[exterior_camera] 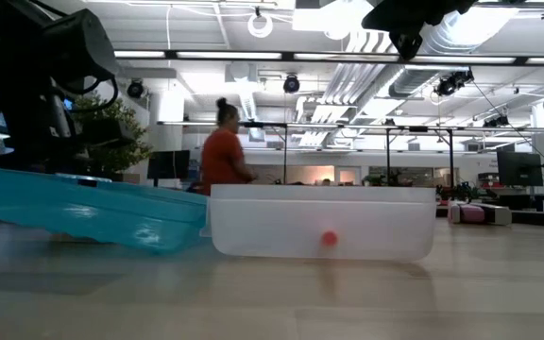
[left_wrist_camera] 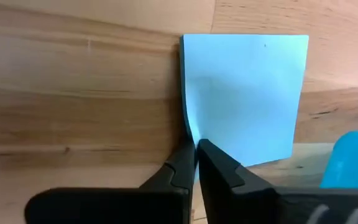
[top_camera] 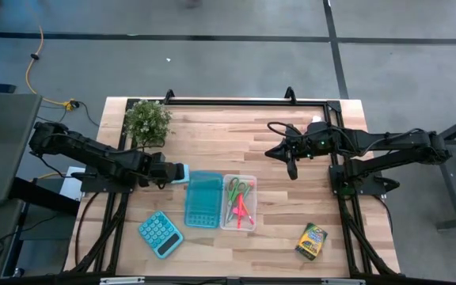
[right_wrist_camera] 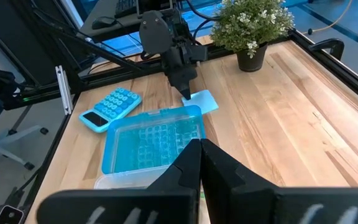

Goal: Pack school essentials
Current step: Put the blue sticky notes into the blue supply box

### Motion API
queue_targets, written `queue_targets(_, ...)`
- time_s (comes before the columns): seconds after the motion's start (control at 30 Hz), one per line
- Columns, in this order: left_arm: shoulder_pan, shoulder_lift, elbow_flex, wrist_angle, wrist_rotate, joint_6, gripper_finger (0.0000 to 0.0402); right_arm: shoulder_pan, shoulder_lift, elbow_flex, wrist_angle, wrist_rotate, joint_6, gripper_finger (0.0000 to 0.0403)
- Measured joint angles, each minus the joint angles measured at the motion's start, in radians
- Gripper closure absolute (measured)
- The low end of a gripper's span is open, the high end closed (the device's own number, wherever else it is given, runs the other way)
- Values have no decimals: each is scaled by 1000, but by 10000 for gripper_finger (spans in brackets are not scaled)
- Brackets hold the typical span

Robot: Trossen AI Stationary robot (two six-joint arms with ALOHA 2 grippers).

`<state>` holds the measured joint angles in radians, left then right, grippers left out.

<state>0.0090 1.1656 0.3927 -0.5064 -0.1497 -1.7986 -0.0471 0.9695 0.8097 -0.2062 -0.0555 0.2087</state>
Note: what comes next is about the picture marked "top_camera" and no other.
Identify black aluminium rig frame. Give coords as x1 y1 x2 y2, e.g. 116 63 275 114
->
64 85 402 278

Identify teal calculator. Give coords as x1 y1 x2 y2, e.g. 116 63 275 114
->
138 210 184 260

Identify orange pencil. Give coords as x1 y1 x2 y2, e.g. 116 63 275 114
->
240 180 257 226

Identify silver metal bracket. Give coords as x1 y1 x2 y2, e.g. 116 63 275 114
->
99 276 146 285
321 278 366 285

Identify grey desk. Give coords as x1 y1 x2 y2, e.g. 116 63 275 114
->
0 93 43 205

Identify green potted artificial plant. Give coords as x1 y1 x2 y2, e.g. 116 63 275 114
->
123 98 173 150

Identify black diagonal desk beam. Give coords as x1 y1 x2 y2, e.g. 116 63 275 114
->
9 177 81 217

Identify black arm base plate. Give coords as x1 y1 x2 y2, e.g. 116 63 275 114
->
80 173 139 194
329 164 387 197

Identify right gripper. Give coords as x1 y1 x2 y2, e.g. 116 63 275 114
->
265 121 320 181

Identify green yellow crayon box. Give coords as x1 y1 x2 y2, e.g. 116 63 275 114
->
294 222 329 261

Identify clear plastic storage box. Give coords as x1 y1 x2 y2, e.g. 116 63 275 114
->
219 173 258 232

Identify green handled scissors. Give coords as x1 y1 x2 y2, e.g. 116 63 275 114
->
225 177 249 223

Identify white paper sheet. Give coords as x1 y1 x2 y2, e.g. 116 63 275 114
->
59 165 86 201

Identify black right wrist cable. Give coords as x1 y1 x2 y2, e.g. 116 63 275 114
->
266 120 304 139

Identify yellow power cable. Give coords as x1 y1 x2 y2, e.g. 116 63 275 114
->
25 0 79 112

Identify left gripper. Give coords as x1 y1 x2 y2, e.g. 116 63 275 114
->
147 151 185 188

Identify translucent blue plastic bin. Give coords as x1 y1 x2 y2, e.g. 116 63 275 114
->
183 169 224 230

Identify red pen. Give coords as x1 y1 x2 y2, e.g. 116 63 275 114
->
236 192 245 230

